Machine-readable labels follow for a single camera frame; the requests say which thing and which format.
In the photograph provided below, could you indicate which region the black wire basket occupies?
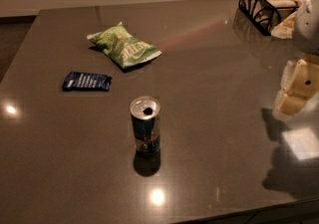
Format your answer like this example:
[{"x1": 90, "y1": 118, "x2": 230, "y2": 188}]
[{"x1": 238, "y1": 0, "x2": 285, "y2": 36}]

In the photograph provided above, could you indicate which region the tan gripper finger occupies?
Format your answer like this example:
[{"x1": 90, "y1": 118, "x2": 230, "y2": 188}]
[
  {"x1": 288, "y1": 58, "x2": 319, "y2": 100},
  {"x1": 277, "y1": 94, "x2": 307, "y2": 115}
]

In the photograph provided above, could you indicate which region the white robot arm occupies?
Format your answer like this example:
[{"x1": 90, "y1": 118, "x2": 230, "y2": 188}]
[{"x1": 275, "y1": 0, "x2": 319, "y2": 116}]

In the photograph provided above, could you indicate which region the green chip bag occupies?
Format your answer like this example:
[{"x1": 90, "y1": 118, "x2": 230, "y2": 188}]
[{"x1": 87, "y1": 22, "x2": 161, "y2": 69}]

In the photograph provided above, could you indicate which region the dark blue snack packet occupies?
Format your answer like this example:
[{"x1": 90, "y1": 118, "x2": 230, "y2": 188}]
[{"x1": 62, "y1": 72, "x2": 112, "y2": 92}]

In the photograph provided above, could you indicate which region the redbull can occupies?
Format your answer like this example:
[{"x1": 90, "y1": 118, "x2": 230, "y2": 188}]
[{"x1": 130, "y1": 96, "x2": 160, "y2": 157}]

